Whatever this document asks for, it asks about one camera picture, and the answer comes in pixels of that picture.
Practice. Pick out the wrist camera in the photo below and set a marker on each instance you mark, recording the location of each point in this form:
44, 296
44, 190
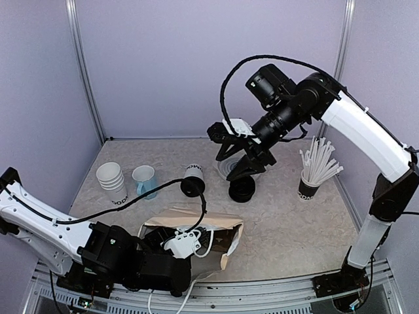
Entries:
182, 245
235, 131

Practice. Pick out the white paper coffee cup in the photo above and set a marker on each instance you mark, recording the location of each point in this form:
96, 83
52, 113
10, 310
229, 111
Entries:
194, 170

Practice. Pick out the black lid stack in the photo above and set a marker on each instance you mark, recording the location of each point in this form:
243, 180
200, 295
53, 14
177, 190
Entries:
242, 190

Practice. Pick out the brown paper bag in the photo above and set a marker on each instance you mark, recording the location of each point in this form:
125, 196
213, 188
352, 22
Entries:
207, 241

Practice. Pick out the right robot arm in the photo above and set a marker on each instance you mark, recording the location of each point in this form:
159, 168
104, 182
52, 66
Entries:
397, 167

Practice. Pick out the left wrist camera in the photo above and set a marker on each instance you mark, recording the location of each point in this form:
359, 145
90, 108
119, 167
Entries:
182, 245

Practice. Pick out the black cup of straws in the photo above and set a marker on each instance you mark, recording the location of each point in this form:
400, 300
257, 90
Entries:
318, 166

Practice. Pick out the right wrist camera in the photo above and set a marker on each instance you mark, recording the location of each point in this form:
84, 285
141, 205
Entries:
235, 131

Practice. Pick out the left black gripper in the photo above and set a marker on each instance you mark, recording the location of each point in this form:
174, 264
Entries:
152, 237

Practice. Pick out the white paper cup stack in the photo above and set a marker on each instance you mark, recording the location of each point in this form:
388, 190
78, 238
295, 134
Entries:
112, 181

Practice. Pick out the blue ceramic mug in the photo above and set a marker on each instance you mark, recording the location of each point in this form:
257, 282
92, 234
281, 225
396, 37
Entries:
145, 179

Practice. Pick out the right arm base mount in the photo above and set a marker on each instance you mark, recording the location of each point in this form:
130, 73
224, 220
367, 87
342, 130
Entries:
348, 278

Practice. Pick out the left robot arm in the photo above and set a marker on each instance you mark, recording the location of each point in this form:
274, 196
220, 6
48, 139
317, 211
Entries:
53, 235

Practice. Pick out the right aluminium frame post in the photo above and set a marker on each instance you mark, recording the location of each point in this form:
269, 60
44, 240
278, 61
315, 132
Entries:
348, 19

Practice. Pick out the aluminium frame post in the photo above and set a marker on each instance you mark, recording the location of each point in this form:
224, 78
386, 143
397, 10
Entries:
71, 8
348, 19

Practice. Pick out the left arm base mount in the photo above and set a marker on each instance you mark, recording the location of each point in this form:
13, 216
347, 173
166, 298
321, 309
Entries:
85, 281

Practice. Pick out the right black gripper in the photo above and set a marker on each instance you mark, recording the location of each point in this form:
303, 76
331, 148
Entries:
258, 165

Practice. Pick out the left aluminium frame post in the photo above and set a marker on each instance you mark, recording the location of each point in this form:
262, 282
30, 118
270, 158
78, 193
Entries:
71, 8

